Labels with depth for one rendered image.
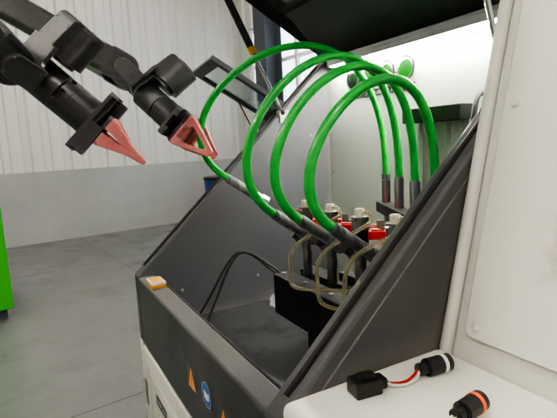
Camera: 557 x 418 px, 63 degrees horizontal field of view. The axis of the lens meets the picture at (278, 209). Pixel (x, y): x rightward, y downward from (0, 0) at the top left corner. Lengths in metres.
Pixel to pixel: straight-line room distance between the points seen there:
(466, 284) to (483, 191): 0.11
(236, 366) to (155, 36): 7.41
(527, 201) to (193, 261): 0.78
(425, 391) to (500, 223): 0.20
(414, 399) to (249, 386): 0.19
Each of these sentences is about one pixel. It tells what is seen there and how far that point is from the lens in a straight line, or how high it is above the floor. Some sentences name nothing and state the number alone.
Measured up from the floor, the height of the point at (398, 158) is 1.19.
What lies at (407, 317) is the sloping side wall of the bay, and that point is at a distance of 0.57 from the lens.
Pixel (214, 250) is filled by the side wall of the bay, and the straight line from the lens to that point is 1.13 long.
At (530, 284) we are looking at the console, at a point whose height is 1.08.
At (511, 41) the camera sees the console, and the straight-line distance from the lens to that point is 0.63.
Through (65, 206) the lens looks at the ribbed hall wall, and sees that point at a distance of 7.27.
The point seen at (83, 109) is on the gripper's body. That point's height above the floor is 1.29.
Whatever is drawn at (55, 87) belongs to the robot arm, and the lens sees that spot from 0.73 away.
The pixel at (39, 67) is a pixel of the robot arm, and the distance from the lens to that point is 0.70.
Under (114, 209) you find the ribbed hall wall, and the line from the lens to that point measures 7.45.
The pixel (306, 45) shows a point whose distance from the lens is 0.95.
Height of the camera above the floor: 1.23
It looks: 8 degrees down
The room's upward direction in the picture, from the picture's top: 3 degrees counter-clockwise
